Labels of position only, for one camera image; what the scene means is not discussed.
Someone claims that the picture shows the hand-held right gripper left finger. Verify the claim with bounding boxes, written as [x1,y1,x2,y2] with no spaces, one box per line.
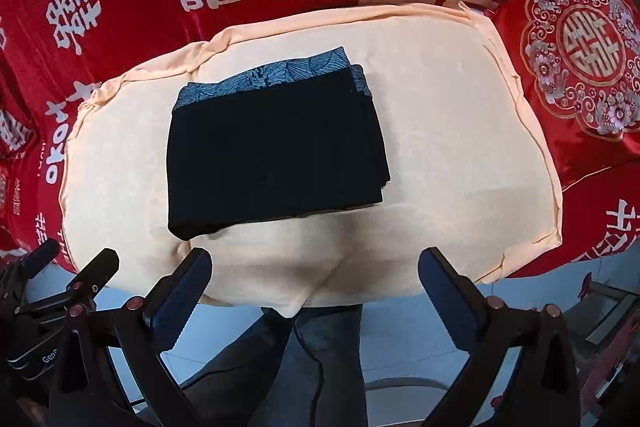
[48,247,214,427]

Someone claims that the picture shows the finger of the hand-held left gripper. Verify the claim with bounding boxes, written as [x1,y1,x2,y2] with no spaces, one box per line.
[27,248,121,314]
[0,238,62,290]

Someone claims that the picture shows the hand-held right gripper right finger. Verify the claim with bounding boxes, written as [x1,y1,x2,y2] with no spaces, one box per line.
[418,247,582,427]

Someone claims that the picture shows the black pants with blue waistband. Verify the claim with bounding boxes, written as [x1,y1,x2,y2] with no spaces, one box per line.
[166,46,392,242]

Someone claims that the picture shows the white cloth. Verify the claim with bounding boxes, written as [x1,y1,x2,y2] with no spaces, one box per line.
[57,3,563,319]

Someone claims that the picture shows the person's leg in dark jeans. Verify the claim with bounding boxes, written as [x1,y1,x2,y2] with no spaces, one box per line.
[180,302,369,427]

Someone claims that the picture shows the red embroidered pillow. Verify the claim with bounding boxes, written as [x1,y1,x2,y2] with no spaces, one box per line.
[492,0,640,192]

